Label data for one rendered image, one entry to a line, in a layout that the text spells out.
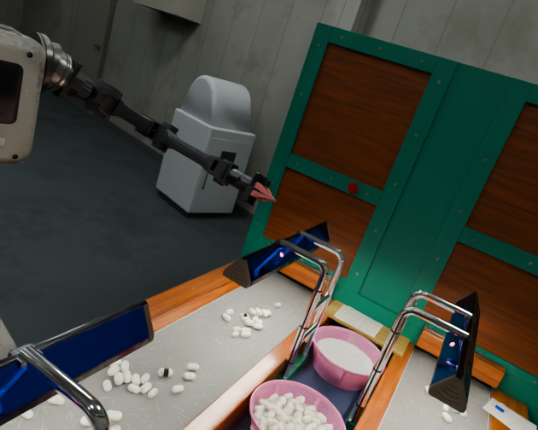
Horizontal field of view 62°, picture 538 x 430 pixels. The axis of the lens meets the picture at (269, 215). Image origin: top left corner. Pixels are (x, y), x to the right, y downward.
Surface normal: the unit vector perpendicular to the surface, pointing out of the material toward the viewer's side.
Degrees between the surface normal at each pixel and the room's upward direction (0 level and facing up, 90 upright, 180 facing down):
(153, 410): 0
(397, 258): 90
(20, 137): 90
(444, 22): 90
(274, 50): 90
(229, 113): 71
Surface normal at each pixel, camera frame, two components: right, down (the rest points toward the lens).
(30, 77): 0.68, 0.43
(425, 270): -0.46, 0.14
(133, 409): 0.31, -0.90
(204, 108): -0.70, 0.00
